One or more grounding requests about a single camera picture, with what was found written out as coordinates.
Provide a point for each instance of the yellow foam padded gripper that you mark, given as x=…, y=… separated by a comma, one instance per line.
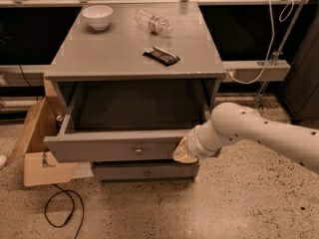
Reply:
x=194, y=142

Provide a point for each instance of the grey top drawer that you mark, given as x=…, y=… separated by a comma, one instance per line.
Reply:
x=129, y=120

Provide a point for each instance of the grey drawer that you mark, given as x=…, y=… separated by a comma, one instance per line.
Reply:
x=129, y=120
x=144, y=170

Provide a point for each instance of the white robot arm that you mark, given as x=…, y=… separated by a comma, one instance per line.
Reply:
x=230, y=123

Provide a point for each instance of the grey bottom drawer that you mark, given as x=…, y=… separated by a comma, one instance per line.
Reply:
x=144, y=170

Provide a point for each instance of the grey wooden nightstand cabinet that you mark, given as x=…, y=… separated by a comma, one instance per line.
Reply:
x=117, y=53

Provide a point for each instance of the black snack packet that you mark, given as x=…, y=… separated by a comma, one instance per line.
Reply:
x=162, y=56

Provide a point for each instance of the grey window sill ledge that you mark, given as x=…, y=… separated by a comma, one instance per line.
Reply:
x=246, y=71

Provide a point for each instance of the clear plastic water bottle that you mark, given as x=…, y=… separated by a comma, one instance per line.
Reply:
x=153, y=22

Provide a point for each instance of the metal support pole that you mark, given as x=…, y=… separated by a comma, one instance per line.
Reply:
x=269, y=62

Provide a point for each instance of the brown cardboard box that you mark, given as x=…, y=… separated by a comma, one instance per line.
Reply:
x=40, y=165

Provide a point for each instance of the white ceramic bowl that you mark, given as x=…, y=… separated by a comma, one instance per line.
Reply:
x=98, y=17

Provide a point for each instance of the white shoe tip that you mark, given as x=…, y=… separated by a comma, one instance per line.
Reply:
x=3, y=160

